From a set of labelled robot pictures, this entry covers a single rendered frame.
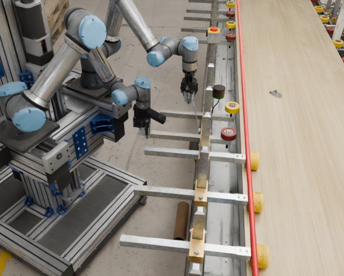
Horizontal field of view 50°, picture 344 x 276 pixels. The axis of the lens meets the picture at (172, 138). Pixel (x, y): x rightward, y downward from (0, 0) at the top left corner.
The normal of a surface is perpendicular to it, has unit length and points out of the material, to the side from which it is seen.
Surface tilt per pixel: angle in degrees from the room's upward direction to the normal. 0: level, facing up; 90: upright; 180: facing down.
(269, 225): 0
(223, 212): 0
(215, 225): 0
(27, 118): 95
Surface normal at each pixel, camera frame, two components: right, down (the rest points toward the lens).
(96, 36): 0.66, 0.40
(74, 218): 0.01, -0.78
